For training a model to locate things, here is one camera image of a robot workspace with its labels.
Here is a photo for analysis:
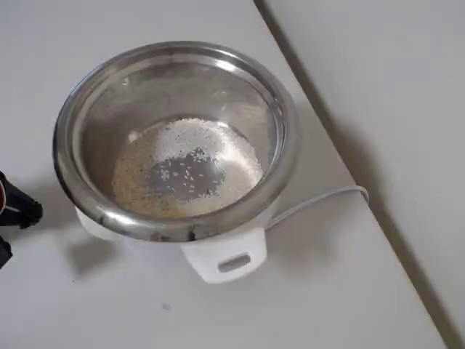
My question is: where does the red white servo wire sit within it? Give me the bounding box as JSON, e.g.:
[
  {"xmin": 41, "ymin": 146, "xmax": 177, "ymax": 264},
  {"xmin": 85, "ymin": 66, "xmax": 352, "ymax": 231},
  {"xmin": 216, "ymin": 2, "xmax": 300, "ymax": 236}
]
[{"xmin": 0, "ymin": 180, "xmax": 21, "ymax": 215}]

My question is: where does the white power cord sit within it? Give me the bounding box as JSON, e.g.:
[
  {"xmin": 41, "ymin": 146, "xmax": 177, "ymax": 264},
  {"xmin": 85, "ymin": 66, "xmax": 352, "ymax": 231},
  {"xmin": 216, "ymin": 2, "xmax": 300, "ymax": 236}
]
[{"xmin": 264, "ymin": 185, "xmax": 371, "ymax": 230}]

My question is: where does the white uncooked rice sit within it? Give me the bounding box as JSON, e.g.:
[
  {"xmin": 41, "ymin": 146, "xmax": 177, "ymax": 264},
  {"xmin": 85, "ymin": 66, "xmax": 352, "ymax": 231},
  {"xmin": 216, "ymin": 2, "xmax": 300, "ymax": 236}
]
[{"xmin": 110, "ymin": 116, "xmax": 264, "ymax": 219}]

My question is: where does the stainless steel inner pot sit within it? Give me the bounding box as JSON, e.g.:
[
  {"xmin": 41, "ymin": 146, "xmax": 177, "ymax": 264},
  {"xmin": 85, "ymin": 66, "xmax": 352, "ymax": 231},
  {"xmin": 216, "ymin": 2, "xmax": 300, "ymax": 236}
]
[{"xmin": 51, "ymin": 40, "xmax": 301, "ymax": 244}]

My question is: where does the white rice cooker body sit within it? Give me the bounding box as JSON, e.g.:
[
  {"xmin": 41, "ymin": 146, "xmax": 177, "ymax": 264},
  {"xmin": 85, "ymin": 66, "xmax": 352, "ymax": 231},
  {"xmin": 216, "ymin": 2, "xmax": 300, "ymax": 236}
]
[{"xmin": 74, "ymin": 205, "xmax": 280, "ymax": 285}]

